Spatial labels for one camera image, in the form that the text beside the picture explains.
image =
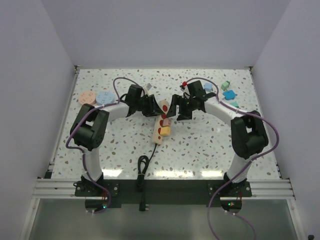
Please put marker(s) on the pink round socket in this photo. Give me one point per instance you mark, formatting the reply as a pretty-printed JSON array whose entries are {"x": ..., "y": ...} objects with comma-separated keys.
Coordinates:
[{"x": 87, "y": 97}]

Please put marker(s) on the blue square adapter plug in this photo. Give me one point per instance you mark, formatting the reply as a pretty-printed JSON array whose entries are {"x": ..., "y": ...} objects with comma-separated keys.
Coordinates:
[{"x": 229, "y": 95}]

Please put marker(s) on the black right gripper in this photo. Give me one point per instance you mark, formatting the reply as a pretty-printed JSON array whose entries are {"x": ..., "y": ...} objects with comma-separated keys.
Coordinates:
[{"x": 175, "y": 101}]

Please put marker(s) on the light blue cube plug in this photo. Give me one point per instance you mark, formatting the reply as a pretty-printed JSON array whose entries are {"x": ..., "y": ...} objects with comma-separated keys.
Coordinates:
[{"x": 208, "y": 87}]

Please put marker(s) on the green cube plug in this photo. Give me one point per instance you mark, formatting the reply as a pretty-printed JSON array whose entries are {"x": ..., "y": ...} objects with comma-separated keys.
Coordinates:
[{"x": 225, "y": 85}]

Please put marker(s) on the yellow cube plug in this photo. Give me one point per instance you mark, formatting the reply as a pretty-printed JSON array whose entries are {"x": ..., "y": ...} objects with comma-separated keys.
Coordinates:
[{"x": 165, "y": 131}]

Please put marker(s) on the tan cube plug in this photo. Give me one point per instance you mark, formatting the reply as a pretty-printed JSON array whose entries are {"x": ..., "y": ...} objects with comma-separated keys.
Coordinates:
[{"x": 166, "y": 122}]

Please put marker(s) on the aluminium frame rail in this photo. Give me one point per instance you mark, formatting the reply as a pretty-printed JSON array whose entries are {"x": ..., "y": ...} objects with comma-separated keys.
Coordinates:
[{"x": 164, "y": 154}]

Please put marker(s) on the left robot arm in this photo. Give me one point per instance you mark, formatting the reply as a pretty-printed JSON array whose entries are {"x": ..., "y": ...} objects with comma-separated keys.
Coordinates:
[{"x": 89, "y": 127}]

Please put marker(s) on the light blue round socket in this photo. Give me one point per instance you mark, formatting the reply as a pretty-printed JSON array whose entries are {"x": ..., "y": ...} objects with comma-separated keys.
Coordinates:
[{"x": 105, "y": 98}]

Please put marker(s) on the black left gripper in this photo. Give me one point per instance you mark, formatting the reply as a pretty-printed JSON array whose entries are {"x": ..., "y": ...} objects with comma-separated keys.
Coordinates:
[{"x": 154, "y": 108}]

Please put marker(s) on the beige power strip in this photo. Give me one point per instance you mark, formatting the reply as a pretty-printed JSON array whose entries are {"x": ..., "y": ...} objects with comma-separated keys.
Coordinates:
[{"x": 156, "y": 137}]

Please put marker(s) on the white red wrist camera mount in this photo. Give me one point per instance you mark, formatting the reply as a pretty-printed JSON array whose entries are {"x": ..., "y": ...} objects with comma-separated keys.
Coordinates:
[{"x": 184, "y": 87}]

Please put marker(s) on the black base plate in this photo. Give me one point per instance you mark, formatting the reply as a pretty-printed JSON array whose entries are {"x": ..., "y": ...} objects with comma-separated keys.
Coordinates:
[{"x": 118, "y": 192}]

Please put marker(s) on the teal cube plug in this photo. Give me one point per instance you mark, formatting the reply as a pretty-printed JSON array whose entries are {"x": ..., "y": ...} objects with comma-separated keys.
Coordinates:
[{"x": 234, "y": 104}]

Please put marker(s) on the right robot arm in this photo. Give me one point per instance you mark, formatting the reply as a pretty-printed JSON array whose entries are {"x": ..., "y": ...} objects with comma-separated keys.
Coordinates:
[{"x": 248, "y": 133}]

